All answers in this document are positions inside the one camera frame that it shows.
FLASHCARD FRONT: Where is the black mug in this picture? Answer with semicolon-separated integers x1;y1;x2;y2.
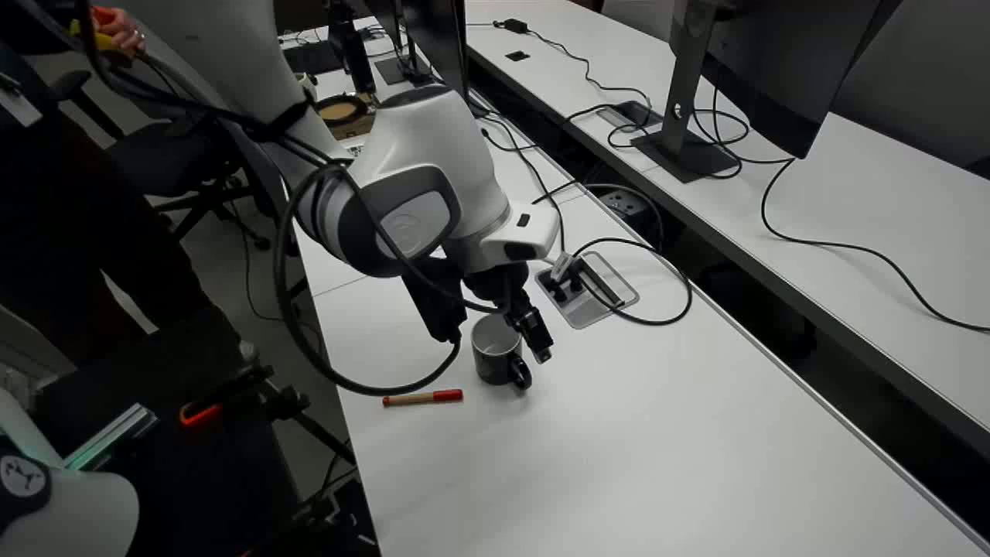
470;313;538;393

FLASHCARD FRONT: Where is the black power brick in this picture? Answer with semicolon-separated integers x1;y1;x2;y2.
598;185;654;229

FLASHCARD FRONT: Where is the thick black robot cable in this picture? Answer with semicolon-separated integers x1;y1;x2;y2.
268;164;465;400

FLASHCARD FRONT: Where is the long thin black cable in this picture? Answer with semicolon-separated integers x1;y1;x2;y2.
757;151;990;336

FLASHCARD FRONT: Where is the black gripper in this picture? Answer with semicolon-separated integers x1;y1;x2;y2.
460;256;555;365

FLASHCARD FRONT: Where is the silver monitor stand black base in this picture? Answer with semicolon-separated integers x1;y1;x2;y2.
632;0;744;185

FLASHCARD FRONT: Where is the red marker pen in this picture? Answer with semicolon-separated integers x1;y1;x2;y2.
380;387;467;411

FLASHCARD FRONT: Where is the black tripod with red clamp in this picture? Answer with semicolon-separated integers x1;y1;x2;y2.
59;359;357;476

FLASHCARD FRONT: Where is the brown tape roll box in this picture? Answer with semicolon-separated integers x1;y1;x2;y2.
312;90;380;138

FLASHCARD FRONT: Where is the dark monitor stand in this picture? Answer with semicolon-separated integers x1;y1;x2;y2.
401;0;493;117

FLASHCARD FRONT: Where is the looped black socket cable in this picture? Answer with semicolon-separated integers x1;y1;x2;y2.
563;236;697;332

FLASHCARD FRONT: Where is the orange red object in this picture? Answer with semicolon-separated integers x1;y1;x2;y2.
86;3;148;57

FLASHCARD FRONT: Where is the black office chair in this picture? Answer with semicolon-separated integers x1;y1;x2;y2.
41;60;282;250

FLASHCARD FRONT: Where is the black computer monitor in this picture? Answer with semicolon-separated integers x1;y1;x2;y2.
702;0;907;161

